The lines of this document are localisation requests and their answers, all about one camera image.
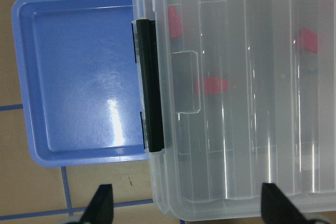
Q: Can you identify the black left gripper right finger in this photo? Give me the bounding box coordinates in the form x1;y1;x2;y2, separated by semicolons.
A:
261;183;312;224

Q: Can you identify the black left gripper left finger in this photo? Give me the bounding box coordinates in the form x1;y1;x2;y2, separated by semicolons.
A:
80;184;114;224

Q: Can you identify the red block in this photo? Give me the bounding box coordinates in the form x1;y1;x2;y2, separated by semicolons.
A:
168;6;183;39
294;28;318;54
194;77;229;94

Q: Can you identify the blue plastic tray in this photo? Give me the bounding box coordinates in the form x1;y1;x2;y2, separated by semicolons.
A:
12;0;148;167

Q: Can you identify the black box latch handle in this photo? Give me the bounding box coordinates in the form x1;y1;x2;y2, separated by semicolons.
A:
132;19;164;153

